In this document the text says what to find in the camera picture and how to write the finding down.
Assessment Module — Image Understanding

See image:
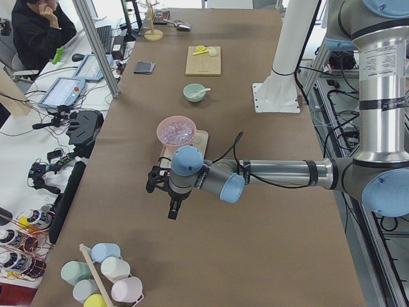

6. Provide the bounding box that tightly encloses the pale pink cup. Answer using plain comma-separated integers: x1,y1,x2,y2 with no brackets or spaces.
111,276,144,303

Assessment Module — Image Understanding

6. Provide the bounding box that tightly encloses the grey folded cloth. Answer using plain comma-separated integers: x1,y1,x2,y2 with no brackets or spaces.
133,61,156,75

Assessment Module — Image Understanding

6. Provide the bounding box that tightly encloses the metal ice scoop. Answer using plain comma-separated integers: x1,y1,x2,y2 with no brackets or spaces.
164,19,192,31

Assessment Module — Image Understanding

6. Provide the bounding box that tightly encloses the mint white cup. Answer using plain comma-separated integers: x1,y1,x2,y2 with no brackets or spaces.
100,256,130,283

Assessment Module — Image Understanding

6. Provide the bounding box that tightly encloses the wooden mug tree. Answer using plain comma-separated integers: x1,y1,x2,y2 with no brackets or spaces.
139,0,163,41

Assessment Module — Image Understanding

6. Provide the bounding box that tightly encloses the yellow plastic knife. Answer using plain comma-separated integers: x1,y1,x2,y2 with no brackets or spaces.
192,49,210,56

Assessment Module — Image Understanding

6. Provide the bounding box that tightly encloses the seated person in black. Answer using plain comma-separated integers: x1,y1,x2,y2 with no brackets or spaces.
12,1,77,71

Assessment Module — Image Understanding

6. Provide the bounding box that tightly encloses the cream serving tray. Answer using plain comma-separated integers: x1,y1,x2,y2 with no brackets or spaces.
157,130,208,168

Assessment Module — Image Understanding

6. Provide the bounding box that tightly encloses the wooden rack handle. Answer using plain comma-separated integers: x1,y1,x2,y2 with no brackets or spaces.
79,243,114,307

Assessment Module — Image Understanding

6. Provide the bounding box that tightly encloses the pile of ice cubes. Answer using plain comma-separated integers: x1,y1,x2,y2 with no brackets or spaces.
159,121,194,145

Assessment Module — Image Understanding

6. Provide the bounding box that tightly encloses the light blue cup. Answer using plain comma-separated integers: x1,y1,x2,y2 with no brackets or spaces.
91,242,121,263

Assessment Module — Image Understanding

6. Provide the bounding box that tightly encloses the pink bowl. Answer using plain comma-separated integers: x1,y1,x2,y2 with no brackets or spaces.
156,115,196,149

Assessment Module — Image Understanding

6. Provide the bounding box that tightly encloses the far teach pendant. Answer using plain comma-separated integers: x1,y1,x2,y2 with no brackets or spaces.
72,54,104,83

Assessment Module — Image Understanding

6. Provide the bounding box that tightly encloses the wooden cutting board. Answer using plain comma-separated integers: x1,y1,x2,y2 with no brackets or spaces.
185,46,222,76

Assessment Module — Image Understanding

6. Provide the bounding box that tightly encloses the near teach pendant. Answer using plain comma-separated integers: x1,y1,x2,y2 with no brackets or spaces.
37,77,86,109

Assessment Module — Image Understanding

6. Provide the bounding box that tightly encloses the aluminium frame post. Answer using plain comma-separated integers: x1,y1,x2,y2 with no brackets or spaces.
73,0,120,98

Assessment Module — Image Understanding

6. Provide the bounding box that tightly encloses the white ceramic spoon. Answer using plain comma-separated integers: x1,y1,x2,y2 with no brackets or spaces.
188,88,211,98

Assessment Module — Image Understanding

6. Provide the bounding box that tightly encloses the yellow cup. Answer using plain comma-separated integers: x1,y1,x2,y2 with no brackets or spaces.
83,294,107,307

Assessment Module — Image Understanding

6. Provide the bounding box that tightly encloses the copper wire bottle basket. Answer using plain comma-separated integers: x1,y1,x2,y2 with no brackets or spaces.
1,209,53,281

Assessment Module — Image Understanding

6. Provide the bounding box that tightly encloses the grey blue cup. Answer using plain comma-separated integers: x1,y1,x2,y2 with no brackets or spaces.
72,279,99,304

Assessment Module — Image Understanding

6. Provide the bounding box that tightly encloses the computer mouse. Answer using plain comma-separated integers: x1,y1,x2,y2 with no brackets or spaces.
72,53,84,62

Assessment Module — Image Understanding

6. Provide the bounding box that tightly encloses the teach pendant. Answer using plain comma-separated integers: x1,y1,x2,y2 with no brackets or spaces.
72,54,104,83
37,77,86,109

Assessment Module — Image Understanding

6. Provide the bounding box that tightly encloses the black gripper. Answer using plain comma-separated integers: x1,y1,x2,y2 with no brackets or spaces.
167,188,190,220

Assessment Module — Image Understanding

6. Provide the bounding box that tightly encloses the black keyboard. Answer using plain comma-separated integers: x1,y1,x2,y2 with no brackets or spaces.
96,25,112,54

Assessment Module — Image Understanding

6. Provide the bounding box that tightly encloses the green cup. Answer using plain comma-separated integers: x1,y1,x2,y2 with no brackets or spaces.
60,261,91,286

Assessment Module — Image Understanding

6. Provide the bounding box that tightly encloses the white wire cup rack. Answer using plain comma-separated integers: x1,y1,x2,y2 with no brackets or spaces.
100,256,144,306

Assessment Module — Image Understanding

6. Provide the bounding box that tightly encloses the mint green bowl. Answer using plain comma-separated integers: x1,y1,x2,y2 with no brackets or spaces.
183,83,206,102

